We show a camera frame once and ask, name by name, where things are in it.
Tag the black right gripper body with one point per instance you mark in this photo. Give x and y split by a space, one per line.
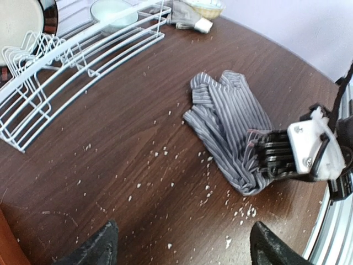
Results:
306 151

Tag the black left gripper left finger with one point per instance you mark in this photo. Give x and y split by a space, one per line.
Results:
100 248

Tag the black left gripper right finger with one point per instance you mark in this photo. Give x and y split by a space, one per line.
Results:
267 249

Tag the grey striped boxer underwear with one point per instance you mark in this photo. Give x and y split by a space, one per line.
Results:
229 120

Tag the brown wooden organizer box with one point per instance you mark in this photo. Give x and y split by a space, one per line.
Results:
11 253

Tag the yellow patterned white bowl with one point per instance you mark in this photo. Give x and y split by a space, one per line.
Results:
209 9

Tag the grey beige sock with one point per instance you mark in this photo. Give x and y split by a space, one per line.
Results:
183 17

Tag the light blue bowl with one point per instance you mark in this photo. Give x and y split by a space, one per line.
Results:
107 9

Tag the black rimmed grey plate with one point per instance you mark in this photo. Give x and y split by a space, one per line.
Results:
20 17

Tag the aluminium front rail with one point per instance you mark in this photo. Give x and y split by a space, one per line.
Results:
330 241

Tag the white wire dish rack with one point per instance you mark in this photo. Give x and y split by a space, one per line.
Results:
43 76

